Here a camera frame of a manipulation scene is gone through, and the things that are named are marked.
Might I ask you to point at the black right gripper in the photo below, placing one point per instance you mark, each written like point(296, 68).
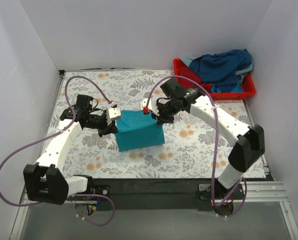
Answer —
point(161, 117)

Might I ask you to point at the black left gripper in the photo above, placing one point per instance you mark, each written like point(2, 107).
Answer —
point(108, 127)

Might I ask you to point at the teal t shirt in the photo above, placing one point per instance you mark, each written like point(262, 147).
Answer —
point(136, 131)

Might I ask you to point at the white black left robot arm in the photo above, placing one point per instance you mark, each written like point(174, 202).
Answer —
point(44, 180)

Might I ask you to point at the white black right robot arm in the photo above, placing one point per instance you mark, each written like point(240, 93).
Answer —
point(247, 141)

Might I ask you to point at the floral patterned table mat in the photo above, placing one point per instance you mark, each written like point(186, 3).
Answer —
point(191, 149)

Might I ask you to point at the red t shirt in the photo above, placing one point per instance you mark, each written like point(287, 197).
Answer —
point(185, 72)

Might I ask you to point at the dark blue t shirt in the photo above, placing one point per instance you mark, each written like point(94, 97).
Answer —
point(220, 69)

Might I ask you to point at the red plastic bin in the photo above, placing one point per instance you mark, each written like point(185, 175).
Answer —
point(247, 86)

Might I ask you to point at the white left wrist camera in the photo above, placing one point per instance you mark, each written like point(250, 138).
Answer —
point(113, 113)

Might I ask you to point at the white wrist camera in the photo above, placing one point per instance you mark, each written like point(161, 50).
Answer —
point(113, 113)
point(149, 106)

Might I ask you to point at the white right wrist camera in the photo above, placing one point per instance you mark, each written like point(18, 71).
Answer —
point(149, 106)

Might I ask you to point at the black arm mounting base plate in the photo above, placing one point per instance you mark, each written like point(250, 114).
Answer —
point(155, 193)

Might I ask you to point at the aluminium frame rail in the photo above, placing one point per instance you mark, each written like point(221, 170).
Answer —
point(264, 213)

